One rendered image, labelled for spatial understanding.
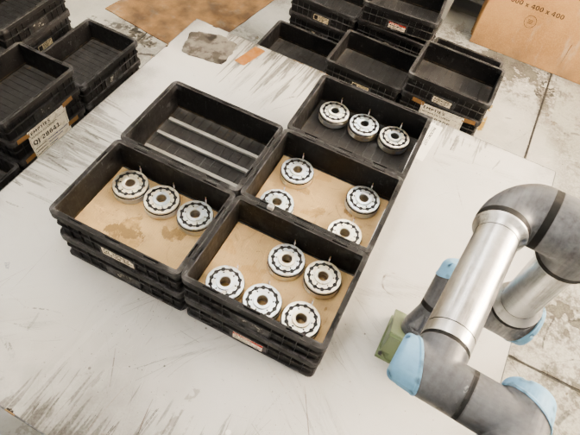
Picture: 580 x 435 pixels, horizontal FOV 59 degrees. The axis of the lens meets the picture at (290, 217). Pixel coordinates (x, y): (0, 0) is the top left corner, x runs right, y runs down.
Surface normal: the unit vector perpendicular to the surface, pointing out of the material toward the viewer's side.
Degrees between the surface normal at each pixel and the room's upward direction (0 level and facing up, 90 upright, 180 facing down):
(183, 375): 0
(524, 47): 72
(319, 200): 0
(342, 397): 0
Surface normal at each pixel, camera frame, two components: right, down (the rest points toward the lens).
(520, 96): 0.11, -0.56
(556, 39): -0.40, 0.50
